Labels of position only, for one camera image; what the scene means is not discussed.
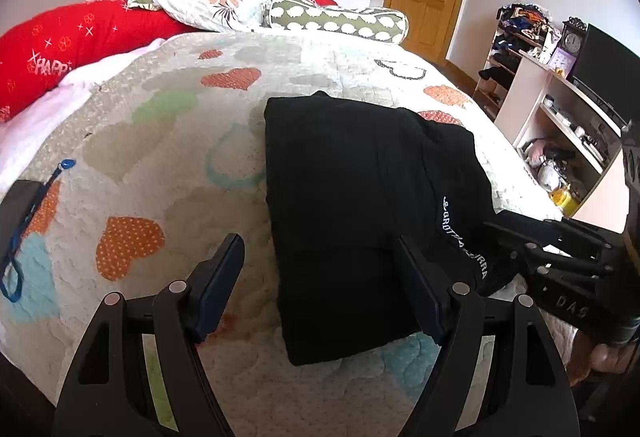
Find black ornate table clock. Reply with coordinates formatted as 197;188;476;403
560;17;587;58

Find blue lanyard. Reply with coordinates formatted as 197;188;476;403
0;159;77;303

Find red long pillow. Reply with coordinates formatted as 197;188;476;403
0;0;336;122

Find black pants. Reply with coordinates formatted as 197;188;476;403
263;90;506;366

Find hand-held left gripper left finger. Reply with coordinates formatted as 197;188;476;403
52;233;246;437

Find quilted heart-print bedspread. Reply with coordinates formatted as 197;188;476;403
0;29;576;437

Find pink cloth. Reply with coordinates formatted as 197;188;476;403
522;139;551;165

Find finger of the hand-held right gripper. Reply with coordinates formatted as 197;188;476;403
482;222;612;279
494;209;624;251

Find yellow bottle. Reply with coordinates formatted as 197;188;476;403
549;187;581;215

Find green patterned bolster pillow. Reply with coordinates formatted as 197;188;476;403
263;0;410;41

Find beige shelf unit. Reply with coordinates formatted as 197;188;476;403
492;52;636;233

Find person's right hand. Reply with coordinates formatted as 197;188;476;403
565;332;637;385

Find white bed sheet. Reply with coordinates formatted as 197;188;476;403
0;37;166;198

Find black television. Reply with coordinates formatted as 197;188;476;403
570;23;640;128

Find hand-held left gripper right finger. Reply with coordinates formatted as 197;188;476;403
393;236;581;437

